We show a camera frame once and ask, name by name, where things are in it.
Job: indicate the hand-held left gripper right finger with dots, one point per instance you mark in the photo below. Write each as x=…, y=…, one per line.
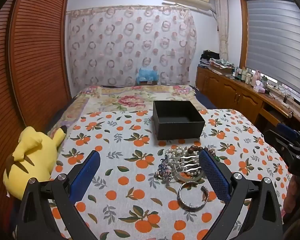
x=212, y=173

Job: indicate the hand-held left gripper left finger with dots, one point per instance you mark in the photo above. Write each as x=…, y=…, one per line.
x=89, y=166

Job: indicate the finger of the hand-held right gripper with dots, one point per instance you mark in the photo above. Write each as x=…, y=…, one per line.
x=280, y=145
x=287, y=130

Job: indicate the blue crystal hair clip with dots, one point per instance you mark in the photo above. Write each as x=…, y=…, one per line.
x=163, y=172

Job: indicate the black square box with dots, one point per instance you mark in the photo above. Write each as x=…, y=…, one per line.
x=165, y=130

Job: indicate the person's right hand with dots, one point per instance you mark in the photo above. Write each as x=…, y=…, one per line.
x=291, y=192

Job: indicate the orange fruit print cloth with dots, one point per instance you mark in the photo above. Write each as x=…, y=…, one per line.
x=115, y=155

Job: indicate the silver hair comb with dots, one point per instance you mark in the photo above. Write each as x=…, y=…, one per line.
x=187, y=158

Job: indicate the silver open bangle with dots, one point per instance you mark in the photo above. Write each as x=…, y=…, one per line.
x=180, y=197

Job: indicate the pink tissue box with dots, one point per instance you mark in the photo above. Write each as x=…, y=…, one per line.
x=258, y=88

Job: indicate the yellow plush toy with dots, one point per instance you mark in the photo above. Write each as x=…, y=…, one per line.
x=32, y=152

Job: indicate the wooden sideboard cabinet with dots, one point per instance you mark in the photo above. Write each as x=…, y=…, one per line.
x=230, y=92

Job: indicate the row of cosmetic bottles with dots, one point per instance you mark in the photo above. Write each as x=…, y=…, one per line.
x=245, y=75

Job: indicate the dark blue bed sheet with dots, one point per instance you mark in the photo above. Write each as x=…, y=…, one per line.
x=205, y=102

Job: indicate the floral bed blanket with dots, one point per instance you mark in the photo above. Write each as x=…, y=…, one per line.
x=130, y=100

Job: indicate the grey striped window blind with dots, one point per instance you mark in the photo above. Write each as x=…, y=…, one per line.
x=277, y=35

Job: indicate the pile of folded clothes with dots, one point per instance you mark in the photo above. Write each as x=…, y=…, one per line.
x=215, y=61

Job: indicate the small brown box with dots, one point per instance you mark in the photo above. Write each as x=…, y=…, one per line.
x=147, y=83

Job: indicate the blue plastic bag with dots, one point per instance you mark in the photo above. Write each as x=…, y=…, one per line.
x=147, y=74

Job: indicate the wooden louvred wardrobe door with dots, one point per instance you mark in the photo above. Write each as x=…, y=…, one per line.
x=0, y=92
x=40, y=55

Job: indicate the tied cream curtain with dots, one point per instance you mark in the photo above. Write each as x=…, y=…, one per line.
x=222, y=25

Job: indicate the wooden window frame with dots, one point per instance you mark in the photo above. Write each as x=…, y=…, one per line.
x=243, y=30

